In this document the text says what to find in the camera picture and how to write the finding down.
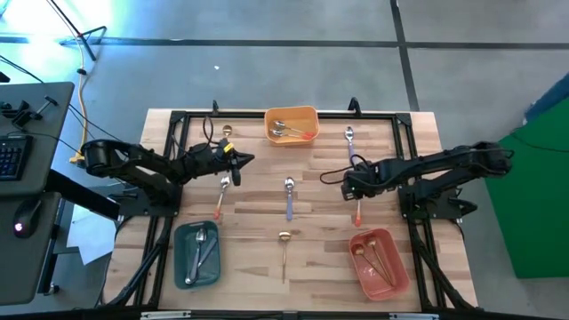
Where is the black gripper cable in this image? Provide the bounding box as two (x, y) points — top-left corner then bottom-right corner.
(318, 153), (371, 186)
(202, 114), (223, 150)

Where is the green floor mat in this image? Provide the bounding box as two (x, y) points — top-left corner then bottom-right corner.
(482, 96), (569, 280)

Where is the grey desk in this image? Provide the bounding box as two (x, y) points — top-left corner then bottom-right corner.
(0, 81), (121, 308)

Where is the black computer mouse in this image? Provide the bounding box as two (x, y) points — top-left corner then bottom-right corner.
(12, 198), (44, 239)

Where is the black desk clamp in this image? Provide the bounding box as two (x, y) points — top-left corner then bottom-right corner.
(0, 95), (59, 130)

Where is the terracotta plastic bin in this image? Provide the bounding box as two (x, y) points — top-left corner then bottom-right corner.
(348, 228), (411, 302)

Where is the white paper sheet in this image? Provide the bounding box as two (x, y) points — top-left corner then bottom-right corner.
(66, 204), (117, 267)

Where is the yellow plastic bin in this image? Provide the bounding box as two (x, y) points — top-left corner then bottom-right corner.
(263, 105), (321, 148)

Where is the black tripod stand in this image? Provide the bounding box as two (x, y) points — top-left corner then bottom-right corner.
(46, 0), (108, 62)

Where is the yellow power cable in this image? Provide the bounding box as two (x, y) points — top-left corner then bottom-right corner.
(68, 35), (90, 168)

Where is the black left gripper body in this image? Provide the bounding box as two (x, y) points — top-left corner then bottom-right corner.
(194, 141), (234, 176)

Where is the teal plastic bin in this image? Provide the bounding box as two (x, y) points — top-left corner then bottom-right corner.
(172, 220), (222, 290)

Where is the black keyboard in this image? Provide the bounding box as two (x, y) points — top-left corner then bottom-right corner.
(0, 134), (35, 182)

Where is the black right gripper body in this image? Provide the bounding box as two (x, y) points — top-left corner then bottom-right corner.
(349, 161), (382, 196)

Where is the black metal table frame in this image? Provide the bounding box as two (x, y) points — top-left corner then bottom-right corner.
(104, 96), (477, 320)

